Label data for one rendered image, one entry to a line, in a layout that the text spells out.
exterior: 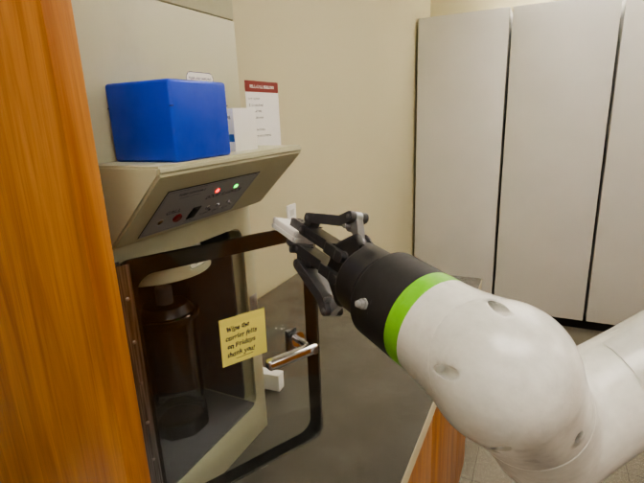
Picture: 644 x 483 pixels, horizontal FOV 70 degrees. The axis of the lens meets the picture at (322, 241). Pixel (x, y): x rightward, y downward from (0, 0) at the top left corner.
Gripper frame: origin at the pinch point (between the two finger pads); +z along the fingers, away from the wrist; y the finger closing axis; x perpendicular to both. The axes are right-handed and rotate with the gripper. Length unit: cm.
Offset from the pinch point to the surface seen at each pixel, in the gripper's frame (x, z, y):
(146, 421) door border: 14.5, 1.7, -29.4
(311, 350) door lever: -8.6, 0.2, -19.0
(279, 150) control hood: -0.9, 10.8, 9.3
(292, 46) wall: -51, 118, 41
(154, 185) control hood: 19.2, -2.0, 3.9
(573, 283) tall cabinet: -296, 105, -46
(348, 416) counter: -30, 10, -42
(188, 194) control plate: 13.8, 3.3, 2.4
